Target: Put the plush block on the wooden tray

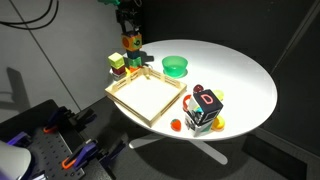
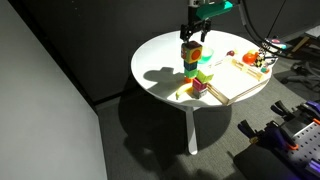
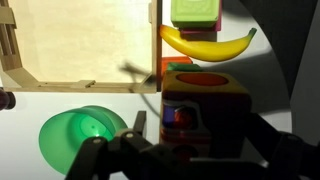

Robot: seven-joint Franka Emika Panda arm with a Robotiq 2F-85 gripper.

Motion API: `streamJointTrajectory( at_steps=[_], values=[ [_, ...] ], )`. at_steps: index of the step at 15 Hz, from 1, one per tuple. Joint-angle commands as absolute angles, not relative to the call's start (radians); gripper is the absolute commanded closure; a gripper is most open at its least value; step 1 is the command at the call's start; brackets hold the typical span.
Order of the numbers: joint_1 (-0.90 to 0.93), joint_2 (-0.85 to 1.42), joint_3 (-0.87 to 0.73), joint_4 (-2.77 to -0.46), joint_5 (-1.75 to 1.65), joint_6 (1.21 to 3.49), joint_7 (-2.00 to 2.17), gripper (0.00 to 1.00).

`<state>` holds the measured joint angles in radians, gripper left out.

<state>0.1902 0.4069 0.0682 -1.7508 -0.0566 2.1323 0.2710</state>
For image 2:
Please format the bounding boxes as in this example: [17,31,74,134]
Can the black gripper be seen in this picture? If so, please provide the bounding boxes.
[180,5,212,44]

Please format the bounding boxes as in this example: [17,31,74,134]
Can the yellow plush block orange circle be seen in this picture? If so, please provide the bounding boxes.
[180,40,204,64]

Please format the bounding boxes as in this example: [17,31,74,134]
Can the blue plush block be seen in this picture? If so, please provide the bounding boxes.
[183,60,199,72]

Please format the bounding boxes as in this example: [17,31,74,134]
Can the lime green plush block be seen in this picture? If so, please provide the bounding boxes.
[195,69,215,84]

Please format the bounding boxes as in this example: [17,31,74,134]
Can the pink plush block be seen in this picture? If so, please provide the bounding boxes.
[192,78,208,92]

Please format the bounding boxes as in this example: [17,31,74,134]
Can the gray plush block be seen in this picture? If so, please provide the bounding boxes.
[192,87,208,99]

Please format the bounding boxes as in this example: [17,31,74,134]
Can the light wooden tray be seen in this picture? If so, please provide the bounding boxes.
[198,54,272,107]

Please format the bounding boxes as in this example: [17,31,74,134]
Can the teal plastic bowl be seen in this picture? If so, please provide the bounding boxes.
[199,46,215,65]

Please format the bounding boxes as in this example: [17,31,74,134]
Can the white round side table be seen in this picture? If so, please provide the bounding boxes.
[130,29,274,156]

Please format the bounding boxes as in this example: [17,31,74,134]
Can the red orange toy ball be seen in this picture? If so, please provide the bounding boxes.
[242,51,259,65]

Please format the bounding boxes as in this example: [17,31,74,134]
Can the yellow toy banana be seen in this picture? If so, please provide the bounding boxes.
[175,83,194,100]

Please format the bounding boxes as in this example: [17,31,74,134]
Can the black white checkered toy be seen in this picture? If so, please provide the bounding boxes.
[254,53,278,69]

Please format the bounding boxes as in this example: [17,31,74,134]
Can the white device with pink spot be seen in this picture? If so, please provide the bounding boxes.
[263,37,293,51]

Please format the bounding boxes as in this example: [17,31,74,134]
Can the wooden furniture leg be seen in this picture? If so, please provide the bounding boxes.
[293,34,311,51]

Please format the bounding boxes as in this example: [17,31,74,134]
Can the black office chair base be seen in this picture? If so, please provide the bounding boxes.
[281,59,320,88]

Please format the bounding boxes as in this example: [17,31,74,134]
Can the dark grey clamp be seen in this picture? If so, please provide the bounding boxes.
[237,119,299,151]

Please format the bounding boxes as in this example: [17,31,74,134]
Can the dark platform base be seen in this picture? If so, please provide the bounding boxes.
[233,146,320,180]

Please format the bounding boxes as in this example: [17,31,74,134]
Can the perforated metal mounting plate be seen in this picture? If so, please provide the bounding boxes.
[288,121,320,168]

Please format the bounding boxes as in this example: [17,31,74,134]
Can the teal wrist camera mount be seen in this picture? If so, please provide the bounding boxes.
[195,0,234,20]

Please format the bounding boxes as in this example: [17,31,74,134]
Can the thick black cable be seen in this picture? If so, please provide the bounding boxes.
[239,0,271,46]

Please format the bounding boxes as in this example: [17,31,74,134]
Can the thin black cable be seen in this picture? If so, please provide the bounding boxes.
[269,0,288,39]

